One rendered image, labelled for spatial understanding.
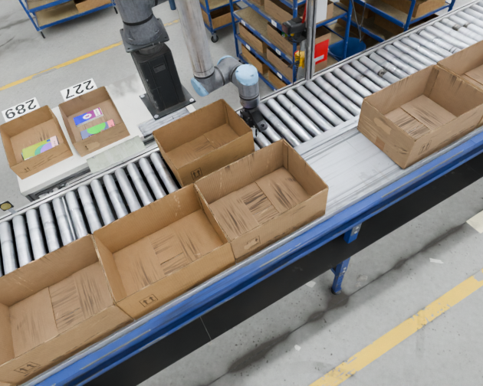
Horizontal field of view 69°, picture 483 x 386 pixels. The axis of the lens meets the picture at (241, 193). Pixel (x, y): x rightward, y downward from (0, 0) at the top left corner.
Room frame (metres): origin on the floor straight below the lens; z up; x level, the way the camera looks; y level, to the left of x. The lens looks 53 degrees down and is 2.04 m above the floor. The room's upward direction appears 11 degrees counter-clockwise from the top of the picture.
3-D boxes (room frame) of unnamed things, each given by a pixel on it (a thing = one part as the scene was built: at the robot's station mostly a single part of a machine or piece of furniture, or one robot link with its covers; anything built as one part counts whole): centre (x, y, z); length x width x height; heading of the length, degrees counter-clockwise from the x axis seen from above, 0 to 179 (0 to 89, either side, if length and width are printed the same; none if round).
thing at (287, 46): (2.43, -0.63, 0.59); 0.40 x 0.30 x 0.10; 18
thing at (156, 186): (1.08, 0.39, 0.72); 0.52 x 0.05 x 0.05; 20
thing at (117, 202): (1.01, 0.57, 0.72); 0.52 x 0.05 x 0.05; 20
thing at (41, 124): (1.54, 1.05, 0.80); 0.38 x 0.28 x 0.10; 23
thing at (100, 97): (1.62, 0.73, 0.80); 0.38 x 0.28 x 0.10; 20
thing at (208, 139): (1.23, 0.13, 0.83); 0.39 x 0.29 x 0.17; 112
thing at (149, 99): (1.74, 0.33, 0.91); 0.26 x 0.26 x 0.33; 22
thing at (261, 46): (2.89, -0.47, 0.39); 0.40 x 0.30 x 0.10; 21
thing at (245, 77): (1.27, -0.11, 1.11); 0.10 x 0.09 x 0.12; 27
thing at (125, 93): (1.67, 0.73, 0.74); 1.00 x 0.58 x 0.03; 112
